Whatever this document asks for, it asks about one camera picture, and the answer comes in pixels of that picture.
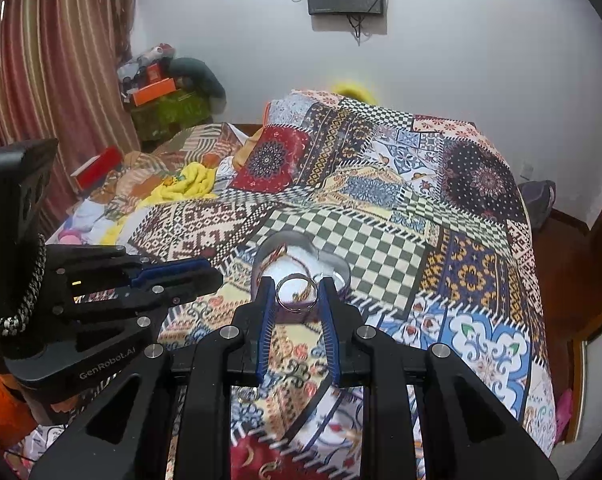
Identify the purple bag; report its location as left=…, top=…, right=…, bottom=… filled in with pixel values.
left=518, top=180, right=558, bottom=231

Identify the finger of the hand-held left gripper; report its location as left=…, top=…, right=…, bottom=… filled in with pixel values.
left=50, top=268, right=224, bottom=343
left=46, top=245, right=214, bottom=302

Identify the braided black-white lanyard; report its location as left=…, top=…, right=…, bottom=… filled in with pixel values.
left=0, top=234, right=48, bottom=337

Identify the red thread bracelet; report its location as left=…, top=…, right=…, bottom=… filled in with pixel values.
left=260, top=244, right=312, bottom=282

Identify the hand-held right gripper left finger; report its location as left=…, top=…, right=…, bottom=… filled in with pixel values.
left=28, top=276, right=276, bottom=480

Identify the patchwork printed blanket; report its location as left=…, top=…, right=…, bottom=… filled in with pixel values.
left=46, top=89, right=558, bottom=480

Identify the crumpled patterned cloth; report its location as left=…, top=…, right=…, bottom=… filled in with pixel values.
left=95, top=122, right=244, bottom=203

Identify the black monitor cable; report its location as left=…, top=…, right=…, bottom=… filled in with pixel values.
left=346, top=12, right=370, bottom=42

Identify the orange box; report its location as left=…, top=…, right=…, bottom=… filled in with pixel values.
left=131, top=78, right=176, bottom=107

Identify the yellow towel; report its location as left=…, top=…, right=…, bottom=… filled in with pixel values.
left=153, top=161, right=220, bottom=202

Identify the cluttered green side table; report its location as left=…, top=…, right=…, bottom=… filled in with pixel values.
left=131, top=91, right=212, bottom=141

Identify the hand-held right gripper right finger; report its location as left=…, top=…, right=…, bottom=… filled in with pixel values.
left=317, top=277, right=560, bottom=480

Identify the wooden bed frame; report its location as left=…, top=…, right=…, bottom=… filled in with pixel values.
left=530, top=207, right=602, bottom=446

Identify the silver ring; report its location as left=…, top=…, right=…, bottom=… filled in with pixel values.
left=275, top=272, right=320, bottom=312

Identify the pink cloth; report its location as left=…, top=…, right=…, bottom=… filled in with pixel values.
left=555, top=390, right=574, bottom=443

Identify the red box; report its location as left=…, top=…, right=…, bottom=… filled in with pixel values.
left=75, top=146, right=124, bottom=190

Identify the striped red curtain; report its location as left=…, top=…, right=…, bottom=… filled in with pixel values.
left=0, top=0, right=148, bottom=241

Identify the gold chain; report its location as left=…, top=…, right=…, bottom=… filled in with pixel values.
left=293, top=280, right=318, bottom=306

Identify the orange cloth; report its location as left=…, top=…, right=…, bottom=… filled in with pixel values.
left=0, top=370, right=38, bottom=453

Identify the clear heart-shaped container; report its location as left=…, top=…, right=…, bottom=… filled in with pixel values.
left=250, top=231, right=352, bottom=323

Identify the yellow round object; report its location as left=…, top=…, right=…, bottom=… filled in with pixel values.
left=331, top=79, right=378, bottom=102

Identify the dark grey cloth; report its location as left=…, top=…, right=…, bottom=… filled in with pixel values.
left=170, top=57, right=226, bottom=111

